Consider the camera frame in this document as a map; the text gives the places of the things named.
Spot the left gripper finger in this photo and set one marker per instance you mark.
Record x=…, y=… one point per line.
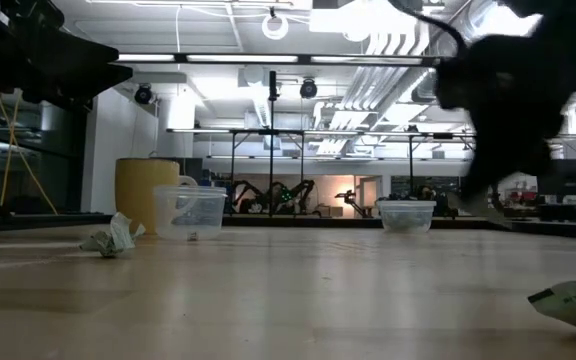
x=83, y=82
x=83, y=55

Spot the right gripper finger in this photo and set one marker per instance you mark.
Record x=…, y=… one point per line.
x=485, y=172
x=523, y=160

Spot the green white sweetener packet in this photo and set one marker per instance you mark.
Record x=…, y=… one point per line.
x=193, y=236
x=575, y=305
x=419, y=223
x=115, y=239

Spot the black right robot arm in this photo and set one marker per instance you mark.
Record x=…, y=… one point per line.
x=568, y=11

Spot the black monitor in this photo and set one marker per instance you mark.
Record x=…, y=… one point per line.
x=568, y=177

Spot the black round spotlight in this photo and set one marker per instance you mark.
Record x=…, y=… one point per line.
x=143, y=94
x=308, y=88

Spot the person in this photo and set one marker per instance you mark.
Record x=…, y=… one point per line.
x=425, y=192

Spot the clear plastic bowl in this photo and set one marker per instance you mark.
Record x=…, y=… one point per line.
x=406, y=215
x=190, y=210

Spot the yellow cylindrical bin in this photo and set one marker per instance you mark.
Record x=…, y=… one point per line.
x=138, y=195

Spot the overhead light bar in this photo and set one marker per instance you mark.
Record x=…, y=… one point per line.
x=243, y=58

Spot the black vertical pole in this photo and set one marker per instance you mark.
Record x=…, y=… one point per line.
x=271, y=150

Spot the background robot arms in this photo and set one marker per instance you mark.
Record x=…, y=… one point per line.
x=255, y=197

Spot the silver ventilation duct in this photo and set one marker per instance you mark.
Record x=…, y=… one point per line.
x=428, y=85

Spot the black background rig frame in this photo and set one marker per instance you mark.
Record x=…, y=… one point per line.
x=233, y=165

